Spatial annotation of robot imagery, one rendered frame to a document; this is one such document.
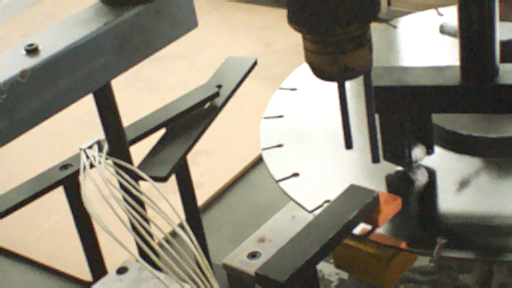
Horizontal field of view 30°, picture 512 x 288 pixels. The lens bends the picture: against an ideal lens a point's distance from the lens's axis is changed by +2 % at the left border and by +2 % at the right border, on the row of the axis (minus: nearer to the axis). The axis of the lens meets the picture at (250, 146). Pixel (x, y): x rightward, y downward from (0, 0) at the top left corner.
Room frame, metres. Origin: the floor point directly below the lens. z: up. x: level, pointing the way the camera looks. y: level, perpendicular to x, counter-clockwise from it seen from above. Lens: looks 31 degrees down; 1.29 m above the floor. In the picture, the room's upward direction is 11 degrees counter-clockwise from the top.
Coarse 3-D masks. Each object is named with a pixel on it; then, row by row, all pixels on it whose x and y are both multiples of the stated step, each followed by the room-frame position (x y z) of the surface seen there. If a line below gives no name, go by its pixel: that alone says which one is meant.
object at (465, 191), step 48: (384, 48) 0.66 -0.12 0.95; (432, 48) 0.65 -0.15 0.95; (288, 96) 0.62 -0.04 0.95; (336, 96) 0.60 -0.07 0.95; (288, 144) 0.55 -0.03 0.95; (336, 144) 0.54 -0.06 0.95; (288, 192) 0.49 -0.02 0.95; (336, 192) 0.48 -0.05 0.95; (432, 192) 0.46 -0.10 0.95; (480, 192) 0.46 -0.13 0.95; (384, 240) 0.43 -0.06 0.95; (432, 240) 0.42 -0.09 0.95; (480, 240) 0.41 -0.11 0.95
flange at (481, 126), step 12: (444, 120) 0.53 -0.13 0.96; (456, 120) 0.52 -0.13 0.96; (468, 120) 0.52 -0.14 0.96; (480, 120) 0.52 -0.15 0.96; (492, 120) 0.51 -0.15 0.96; (504, 120) 0.51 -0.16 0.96; (444, 132) 0.52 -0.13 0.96; (456, 132) 0.51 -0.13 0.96; (468, 132) 0.51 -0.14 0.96; (480, 132) 0.50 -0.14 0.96; (492, 132) 0.50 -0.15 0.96; (504, 132) 0.50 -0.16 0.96; (468, 144) 0.51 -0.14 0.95; (480, 144) 0.50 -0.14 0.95; (492, 144) 0.50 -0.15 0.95; (504, 144) 0.50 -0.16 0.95
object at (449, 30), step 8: (440, 24) 0.59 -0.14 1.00; (448, 24) 0.58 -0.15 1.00; (456, 24) 0.58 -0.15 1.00; (504, 24) 0.56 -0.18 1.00; (440, 32) 0.58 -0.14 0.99; (448, 32) 0.58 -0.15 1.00; (456, 32) 0.57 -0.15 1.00; (504, 32) 0.55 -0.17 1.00; (504, 40) 0.54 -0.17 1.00; (504, 48) 0.54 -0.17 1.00; (504, 56) 0.54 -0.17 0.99
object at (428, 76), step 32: (480, 0) 0.47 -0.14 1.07; (480, 32) 0.47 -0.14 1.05; (448, 64) 0.50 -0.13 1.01; (480, 64) 0.47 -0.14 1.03; (384, 96) 0.49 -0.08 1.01; (416, 96) 0.48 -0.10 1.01; (448, 96) 0.48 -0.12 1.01; (480, 96) 0.47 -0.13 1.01; (384, 128) 0.50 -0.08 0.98; (416, 128) 0.50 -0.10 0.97; (384, 160) 0.50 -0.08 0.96
